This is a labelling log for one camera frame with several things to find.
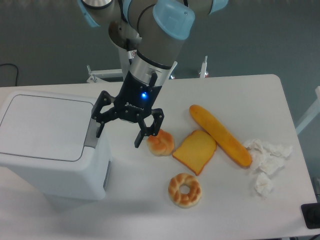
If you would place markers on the knotted round bread roll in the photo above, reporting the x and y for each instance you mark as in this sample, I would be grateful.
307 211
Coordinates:
162 144

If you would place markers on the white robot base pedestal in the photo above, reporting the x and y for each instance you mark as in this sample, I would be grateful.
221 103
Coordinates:
107 73

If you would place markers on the white push-top trash can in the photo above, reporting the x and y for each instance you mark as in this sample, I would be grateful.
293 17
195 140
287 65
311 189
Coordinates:
49 140

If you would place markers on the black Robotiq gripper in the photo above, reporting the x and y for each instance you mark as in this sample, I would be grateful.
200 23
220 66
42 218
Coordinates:
134 103

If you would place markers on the white table clamp bracket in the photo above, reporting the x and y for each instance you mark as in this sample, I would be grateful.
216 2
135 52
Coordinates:
203 71

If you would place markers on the white frame post right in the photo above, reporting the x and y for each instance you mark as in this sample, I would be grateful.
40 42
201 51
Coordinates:
309 114

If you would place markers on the large crumpled white tissue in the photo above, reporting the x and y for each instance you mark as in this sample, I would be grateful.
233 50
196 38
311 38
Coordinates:
267 157

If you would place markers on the long baguette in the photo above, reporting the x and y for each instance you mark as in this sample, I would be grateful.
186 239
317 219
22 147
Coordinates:
227 142

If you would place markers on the black device at table edge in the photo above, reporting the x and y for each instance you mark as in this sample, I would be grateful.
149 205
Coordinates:
311 215

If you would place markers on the toast bread slice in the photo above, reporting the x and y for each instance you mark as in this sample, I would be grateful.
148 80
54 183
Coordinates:
196 151

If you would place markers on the braided ring bread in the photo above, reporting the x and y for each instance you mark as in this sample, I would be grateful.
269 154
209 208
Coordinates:
184 190

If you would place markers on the small crumpled white tissue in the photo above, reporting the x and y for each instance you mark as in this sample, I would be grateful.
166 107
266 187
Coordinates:
263 185

